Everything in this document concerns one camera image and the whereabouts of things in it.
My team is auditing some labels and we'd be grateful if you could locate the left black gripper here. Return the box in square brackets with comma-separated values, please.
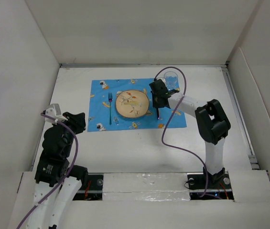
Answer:
[53, 111, 86, 156]

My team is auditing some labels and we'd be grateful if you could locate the clear plastic cup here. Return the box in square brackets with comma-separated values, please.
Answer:
[164, 71, 178, 90]

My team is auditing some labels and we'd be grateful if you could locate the iridescent table knife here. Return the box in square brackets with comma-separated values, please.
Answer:
[156, 108, 160, 120]

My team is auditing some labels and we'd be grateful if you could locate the beige ceramic plate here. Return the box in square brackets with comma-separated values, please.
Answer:
[115, 90, 150, 118]

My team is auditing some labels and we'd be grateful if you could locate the iridescent fork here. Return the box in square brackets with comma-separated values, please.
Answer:
[108, 93, 113, 125]

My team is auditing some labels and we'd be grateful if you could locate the blue space-print cloth placemat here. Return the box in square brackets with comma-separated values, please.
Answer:
[87, 76, 188, 132]

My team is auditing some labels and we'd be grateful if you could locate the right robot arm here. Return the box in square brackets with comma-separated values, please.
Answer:
[150, 79, 231, 188]

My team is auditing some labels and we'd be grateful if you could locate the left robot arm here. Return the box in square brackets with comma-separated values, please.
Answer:
[23, 111, 88, 229]

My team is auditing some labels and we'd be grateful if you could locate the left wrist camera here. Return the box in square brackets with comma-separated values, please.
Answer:
[41, 104, 65, 123]

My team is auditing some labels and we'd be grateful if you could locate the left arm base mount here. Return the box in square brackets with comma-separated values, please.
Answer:
[73, 173, 104, 201]

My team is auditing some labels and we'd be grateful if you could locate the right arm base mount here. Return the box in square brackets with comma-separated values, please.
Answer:
[184, 173, 234, 200]

